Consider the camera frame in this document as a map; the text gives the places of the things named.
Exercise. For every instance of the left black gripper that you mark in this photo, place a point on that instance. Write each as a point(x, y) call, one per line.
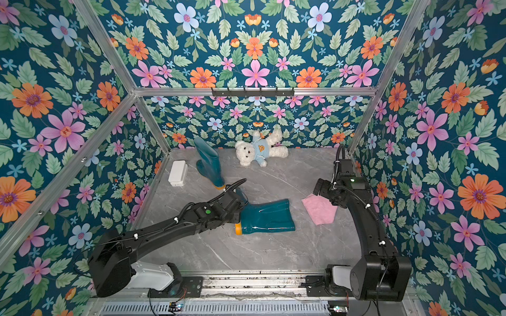
point(236, 219)

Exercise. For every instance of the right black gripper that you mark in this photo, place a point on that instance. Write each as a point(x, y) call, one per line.
point(324, 189)

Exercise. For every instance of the pink cloth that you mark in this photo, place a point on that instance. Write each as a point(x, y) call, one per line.
point(320, 210)

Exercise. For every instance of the green rubber boot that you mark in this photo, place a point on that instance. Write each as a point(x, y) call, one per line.
point(209, 163)
point(272, 217)

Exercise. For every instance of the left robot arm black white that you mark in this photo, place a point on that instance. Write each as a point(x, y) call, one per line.
point(115, 263)

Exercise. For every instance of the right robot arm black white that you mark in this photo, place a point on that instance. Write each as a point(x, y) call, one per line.
point(382, 273)

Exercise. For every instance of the white rectangular box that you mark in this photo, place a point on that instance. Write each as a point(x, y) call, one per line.
point(178, 173)

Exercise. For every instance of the white teddy bear blue shirt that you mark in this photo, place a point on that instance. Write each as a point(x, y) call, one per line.
point(261, 148)

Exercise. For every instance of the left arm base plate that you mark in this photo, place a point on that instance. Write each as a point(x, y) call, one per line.
point(187, 286)

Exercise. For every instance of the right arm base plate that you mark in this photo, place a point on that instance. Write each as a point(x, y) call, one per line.
point(319, 286)

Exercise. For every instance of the white ventilated cable duct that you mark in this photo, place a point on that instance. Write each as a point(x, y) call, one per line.
point(218, 308)

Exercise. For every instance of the black hook rail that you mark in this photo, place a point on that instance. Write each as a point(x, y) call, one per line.
point(253, 92)

